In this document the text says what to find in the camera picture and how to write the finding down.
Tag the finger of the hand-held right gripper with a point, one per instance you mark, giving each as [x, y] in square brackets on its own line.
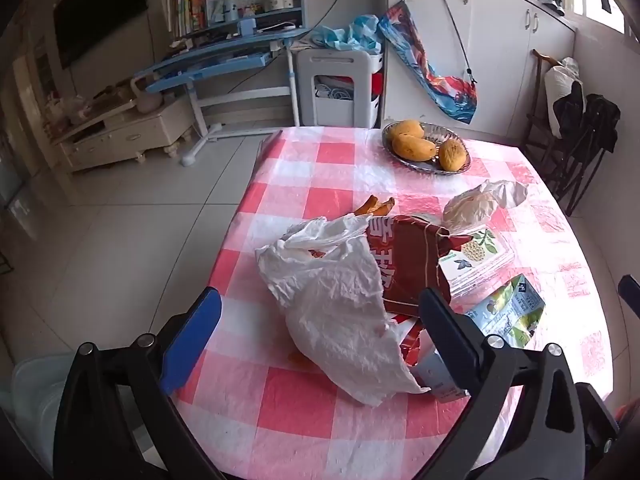
[629, 292]

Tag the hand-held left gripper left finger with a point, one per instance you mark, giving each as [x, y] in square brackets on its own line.
[192, 340]

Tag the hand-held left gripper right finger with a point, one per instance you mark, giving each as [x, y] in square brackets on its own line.
[450, 340]

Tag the small white blue carton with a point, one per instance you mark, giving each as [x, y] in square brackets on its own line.
[432, 377]

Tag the green blue drink carton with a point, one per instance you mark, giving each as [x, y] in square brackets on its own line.
[515, 310]

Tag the red paper bag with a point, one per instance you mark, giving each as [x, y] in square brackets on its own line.
[405, 270]

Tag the white pineapple box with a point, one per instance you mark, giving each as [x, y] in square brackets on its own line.
[475, 260]

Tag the small orange peel piece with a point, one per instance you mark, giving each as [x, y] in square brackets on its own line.
[299, 358]

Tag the white wrapper bag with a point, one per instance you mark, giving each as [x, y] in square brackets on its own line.
[475, 205]

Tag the pale teal seat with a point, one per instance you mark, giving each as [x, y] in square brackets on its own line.
[30, 400]

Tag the black folding chair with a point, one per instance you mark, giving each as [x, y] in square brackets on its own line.
[595, 120]

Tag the yellow mango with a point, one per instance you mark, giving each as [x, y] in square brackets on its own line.
[451, 155]
[412, 147]
[407, 130]

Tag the wooden chair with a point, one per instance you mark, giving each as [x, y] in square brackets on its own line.
[537, 110]

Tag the metal fruit bowl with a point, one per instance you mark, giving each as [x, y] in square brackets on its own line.
[440, 132]

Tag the red white checkered tablecloth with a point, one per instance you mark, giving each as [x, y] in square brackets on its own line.
[330, 160]

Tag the cream television cabinet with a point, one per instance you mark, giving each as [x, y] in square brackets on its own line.
[125, 132]

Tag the white sack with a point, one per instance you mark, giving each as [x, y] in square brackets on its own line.
[557, 85]

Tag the pink kettlebell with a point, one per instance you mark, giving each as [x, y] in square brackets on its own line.
[147, 100]

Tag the clear bagged goods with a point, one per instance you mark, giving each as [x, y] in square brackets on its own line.
[67, 110]

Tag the blue study desk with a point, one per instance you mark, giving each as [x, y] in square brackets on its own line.
[220, 55]

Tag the white cabinet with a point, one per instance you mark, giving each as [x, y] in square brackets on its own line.
[500, 35]

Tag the blue white plastic bag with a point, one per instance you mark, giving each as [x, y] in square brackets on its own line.
[345, 35]

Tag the row of books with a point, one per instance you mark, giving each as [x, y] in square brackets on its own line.
[182, 12]

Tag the white pen holder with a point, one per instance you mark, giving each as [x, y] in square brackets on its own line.
[279, 1]

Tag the black wall television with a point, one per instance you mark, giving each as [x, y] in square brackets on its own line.
[100, 10]

